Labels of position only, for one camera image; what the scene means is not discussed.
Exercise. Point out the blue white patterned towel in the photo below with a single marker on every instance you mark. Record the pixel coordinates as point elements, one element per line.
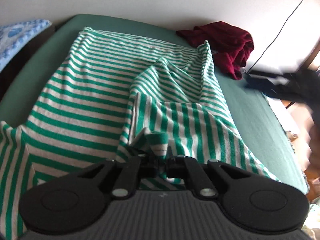
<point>15,36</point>

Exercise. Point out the green bed sheet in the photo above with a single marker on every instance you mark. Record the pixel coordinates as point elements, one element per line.
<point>253,117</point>

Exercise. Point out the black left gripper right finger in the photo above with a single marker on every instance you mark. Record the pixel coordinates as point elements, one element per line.
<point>206,181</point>

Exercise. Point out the green white striped garment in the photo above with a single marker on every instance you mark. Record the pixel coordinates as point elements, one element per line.
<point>112,91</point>

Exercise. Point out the dark red garment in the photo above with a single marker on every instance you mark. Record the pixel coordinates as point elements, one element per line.
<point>232,45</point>

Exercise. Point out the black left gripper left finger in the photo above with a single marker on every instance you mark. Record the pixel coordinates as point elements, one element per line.
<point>114,179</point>

